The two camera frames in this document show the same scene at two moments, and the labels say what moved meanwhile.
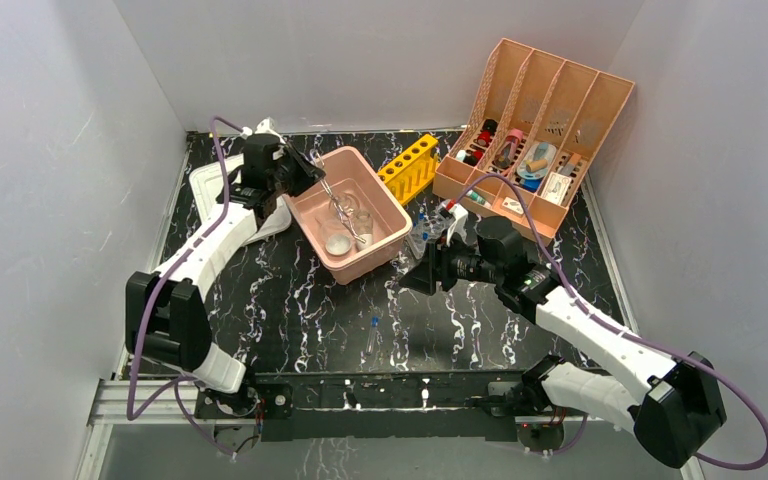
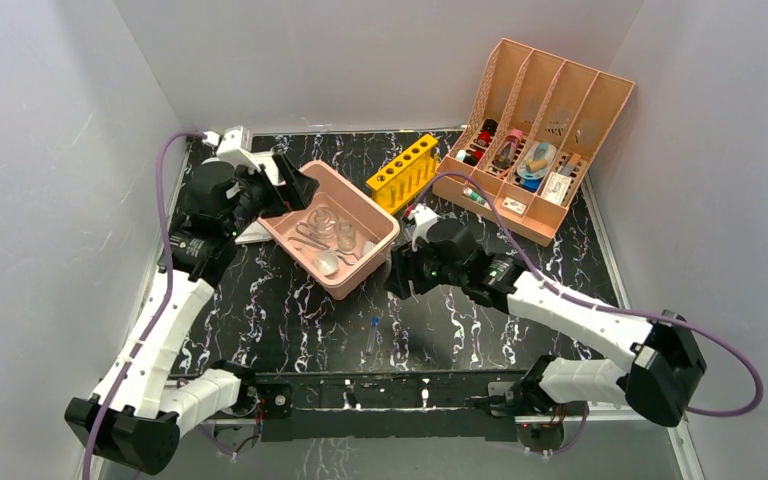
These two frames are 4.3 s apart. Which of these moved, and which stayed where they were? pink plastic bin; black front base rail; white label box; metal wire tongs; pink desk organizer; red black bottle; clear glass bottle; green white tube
Moved: clear glass bottle; metal wire tongs; pink plastic bin
Stayed: red black bottle; pink desk organizer; green white tube; white label box; black front base rail
